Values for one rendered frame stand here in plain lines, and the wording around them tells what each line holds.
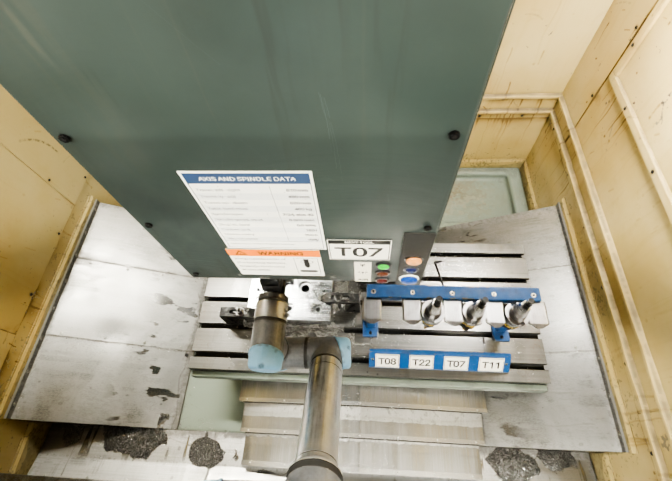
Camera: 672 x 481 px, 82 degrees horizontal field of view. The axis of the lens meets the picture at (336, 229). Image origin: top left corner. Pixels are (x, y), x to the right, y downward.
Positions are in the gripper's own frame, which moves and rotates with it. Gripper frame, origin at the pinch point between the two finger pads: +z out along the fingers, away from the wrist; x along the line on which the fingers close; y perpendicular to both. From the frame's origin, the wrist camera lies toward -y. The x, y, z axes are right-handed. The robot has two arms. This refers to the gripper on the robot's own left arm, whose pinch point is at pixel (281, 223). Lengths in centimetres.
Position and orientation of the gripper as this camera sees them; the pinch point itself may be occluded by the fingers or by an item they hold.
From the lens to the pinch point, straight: 100.0
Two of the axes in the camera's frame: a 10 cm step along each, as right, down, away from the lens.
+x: 10.0, 0.1, -0.8
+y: 0.7, 4.7, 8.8
